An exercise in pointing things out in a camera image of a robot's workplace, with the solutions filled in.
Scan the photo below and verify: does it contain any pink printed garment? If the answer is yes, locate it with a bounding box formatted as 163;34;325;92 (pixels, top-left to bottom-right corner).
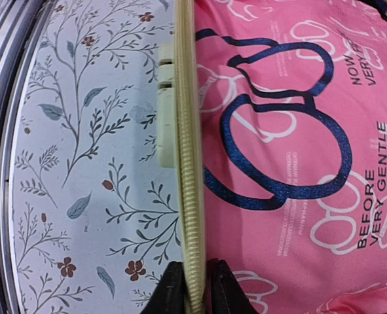
193;0;387;314

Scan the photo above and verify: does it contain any floral patterned tablecloth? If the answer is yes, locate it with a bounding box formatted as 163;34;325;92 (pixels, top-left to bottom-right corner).
9;1;181;313

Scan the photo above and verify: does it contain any light green hard-shell suitcase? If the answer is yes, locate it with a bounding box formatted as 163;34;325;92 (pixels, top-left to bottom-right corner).
156;0;387;314

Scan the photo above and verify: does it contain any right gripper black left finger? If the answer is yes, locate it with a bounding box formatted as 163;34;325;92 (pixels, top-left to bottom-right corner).
141;262;187;314

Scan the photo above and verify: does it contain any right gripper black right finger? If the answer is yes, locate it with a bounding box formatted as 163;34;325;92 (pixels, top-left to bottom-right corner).
206;258;257;314

